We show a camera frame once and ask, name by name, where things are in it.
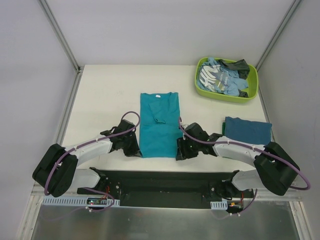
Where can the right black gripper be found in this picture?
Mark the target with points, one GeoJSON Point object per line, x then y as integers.
{"type": "Point", "coordinates": [185, 150]}

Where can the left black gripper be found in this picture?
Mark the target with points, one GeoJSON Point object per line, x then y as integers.
{"type": "Point", "coordinates": [130, 147]}

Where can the teal t-shirt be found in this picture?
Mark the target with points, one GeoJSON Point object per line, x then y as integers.
{"type": "Point", "coordinates": [159, 126]}

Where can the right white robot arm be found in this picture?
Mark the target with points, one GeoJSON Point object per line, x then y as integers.
{"type": "Point", "coordinates": [273, 169]}

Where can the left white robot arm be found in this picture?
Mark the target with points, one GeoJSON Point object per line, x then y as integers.
{"type": "Point", "coordinates": [57, 170]}

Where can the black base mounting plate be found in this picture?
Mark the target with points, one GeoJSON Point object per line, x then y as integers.
{"type": "Point", "coordinates": [152, 189]}

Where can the folded green t-shirt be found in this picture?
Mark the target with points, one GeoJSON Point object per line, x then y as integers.
{"type": "Point", "coordinates": [223, 127]}

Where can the folded dark blue t-shirt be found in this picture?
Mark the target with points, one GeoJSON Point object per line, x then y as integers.
{"type": "Point", "coordinates": [246, 131]}

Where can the light blue printed t-shirt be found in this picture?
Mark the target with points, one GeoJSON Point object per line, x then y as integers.
{"type": "Point", "coordinates": [212, 78]}

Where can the lime green plastic basket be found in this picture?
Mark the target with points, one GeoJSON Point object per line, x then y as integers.
{"type": "Point", "coordinates": [252, 90]}

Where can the dark grey garment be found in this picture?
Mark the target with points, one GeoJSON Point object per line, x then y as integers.
{"type": "Point", "coordinates": [237, 69]}

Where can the right white cable duct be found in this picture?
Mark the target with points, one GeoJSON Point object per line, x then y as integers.
{"type": "Point", "coordinates": [219, 205]}

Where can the white cable duct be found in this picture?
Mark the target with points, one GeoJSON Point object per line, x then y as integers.
{"type": "Point", "coordinates": [74, 201]}
{"type": "Point", "coordinates": [219, 205]}

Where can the left white cable duct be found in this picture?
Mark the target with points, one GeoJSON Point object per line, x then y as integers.
{"type": "Point", "coordinates": [74, 201]}

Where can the left aluminium frame post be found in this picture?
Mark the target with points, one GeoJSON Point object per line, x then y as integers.
{"type": "Point", "coordinates": [59, 34]}

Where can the aluminium frame post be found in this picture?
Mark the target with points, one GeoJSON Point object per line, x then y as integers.
{"type": "Point", "coordinates": [59, 34]}
{"type": "Point", "coordinates": [294, 6]}

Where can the right aluminium frame post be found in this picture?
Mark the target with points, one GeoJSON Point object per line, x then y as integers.
{"type": "Point", "coordinates": [294, 6]}

